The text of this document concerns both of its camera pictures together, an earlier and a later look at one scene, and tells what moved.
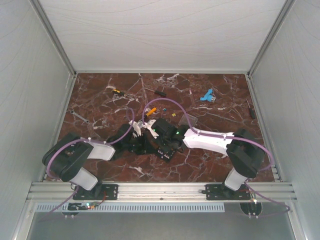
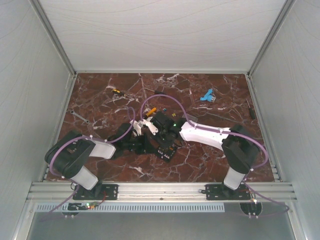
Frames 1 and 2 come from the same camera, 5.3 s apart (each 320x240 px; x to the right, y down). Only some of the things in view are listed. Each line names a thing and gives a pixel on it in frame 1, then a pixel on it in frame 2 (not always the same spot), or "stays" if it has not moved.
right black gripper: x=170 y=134 → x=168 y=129
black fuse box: x=165 y=153 stays
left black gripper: x=146 y=146 stays
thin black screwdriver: x=252 y=112 stays
